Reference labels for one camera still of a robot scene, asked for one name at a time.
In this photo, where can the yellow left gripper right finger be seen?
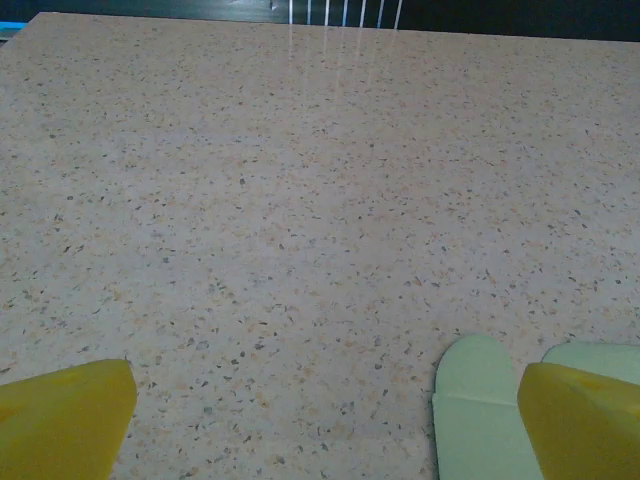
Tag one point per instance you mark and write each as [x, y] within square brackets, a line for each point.
[590, 435]

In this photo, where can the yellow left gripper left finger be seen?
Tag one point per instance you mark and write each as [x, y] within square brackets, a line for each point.
[60, 430]

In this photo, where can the light green paper box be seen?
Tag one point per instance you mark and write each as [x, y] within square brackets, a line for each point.
[475, 380]

